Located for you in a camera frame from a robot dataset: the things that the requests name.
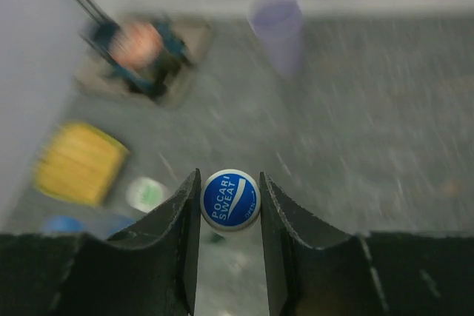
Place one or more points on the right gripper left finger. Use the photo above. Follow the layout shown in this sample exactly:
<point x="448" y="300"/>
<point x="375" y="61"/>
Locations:
<point x="148" y="268"/>

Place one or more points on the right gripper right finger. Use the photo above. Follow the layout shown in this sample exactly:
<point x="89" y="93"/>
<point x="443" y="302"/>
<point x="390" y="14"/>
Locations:
<point x="312" y="268"/>

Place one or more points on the blue white bottle cap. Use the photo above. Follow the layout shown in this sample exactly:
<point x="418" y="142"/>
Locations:
<point x="230" y="201"/>

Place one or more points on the green label water bottle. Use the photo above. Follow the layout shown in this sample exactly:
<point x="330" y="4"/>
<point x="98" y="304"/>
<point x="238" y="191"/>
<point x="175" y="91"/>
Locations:
<point x="145" y="194"/>

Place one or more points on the blue label water bottle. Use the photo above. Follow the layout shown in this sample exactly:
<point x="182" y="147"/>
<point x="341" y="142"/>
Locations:
<point x="100" y="227"/>

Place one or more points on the yellow bamboo mat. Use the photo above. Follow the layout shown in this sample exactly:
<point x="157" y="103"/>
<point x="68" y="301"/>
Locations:
<point x="80" y="164"/>

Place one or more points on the red patterned bowl left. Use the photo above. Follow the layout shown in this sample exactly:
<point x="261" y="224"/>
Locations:
<point x="136" y="45"/>

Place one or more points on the metal tray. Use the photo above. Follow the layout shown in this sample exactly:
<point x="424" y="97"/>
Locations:
<point x="93" y="75"/>

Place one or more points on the dark blue mug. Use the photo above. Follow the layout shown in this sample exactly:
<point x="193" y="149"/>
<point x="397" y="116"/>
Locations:
<point x="100" y="35"/>

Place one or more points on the purple plastic cup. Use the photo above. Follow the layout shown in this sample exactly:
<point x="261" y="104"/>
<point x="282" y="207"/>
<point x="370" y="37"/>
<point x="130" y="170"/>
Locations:
<point x="279" y="27"/>

